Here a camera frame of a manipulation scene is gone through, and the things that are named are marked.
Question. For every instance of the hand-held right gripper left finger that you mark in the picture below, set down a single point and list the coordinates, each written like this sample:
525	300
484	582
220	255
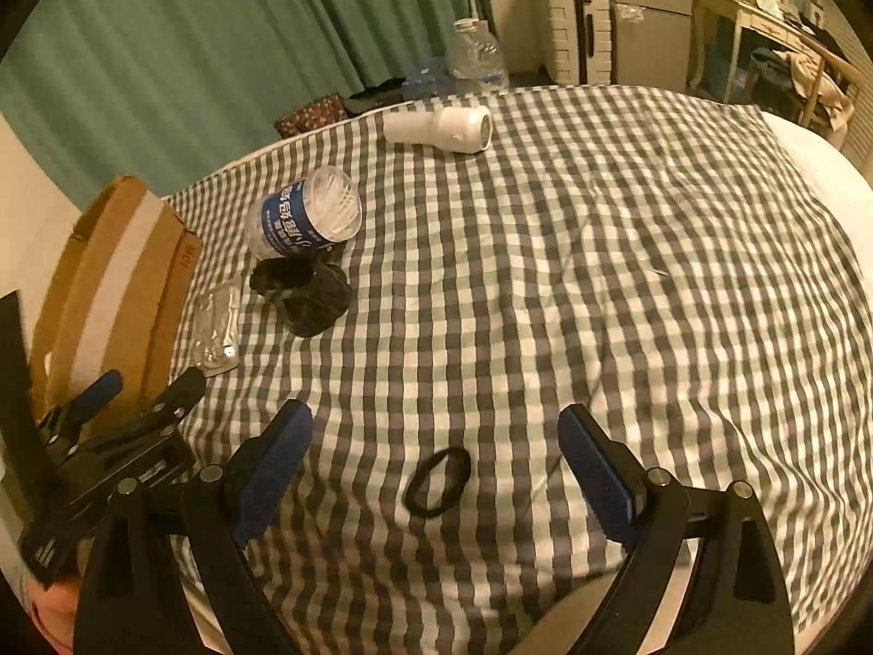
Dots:
273	471

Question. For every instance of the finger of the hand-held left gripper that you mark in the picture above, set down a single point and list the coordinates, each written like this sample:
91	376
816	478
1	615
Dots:
102	387
174	396

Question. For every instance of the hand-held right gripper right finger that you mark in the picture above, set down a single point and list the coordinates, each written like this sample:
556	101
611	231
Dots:
593	484

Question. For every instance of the brown cardboard box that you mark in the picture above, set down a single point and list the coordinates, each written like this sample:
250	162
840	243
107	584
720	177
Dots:
123	273

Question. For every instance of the person's left hand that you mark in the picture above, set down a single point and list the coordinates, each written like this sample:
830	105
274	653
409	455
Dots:
54	621

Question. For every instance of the black crumpled bag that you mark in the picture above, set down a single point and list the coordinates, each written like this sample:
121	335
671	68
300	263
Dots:
310	300

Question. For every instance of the grey checked blanket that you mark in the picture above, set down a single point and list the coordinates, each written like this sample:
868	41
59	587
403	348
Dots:
580	286

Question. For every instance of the blue label plastic water bottle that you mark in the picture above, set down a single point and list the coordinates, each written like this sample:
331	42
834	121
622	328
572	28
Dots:
300	218

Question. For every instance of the brown patterned pouch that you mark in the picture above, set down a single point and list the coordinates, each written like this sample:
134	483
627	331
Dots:
310	116

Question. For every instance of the green curtain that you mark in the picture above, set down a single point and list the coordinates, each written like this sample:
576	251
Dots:
204	48

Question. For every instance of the flat black item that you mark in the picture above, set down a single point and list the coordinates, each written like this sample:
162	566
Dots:
368	104

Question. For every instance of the white cylindrical bottle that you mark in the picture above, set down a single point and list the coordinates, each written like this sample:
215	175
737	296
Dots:
436	128

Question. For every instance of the white bedding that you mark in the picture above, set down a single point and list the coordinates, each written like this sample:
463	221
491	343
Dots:
825	164

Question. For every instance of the crushed bluish plastic bottle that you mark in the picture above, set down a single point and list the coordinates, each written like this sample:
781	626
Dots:
426	82

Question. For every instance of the large clear plastic bottle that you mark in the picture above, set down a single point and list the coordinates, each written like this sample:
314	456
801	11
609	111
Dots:
477	54

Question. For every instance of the white ribbed suitcase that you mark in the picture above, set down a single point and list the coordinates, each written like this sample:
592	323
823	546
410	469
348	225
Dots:
566	27

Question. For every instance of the pile of clothes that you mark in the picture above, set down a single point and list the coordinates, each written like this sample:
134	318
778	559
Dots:
811	82

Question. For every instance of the small grey fridge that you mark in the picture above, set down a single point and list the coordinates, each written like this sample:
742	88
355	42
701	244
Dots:
648	13

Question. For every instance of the cream wooden desk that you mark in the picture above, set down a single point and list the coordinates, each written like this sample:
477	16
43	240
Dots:
750	13

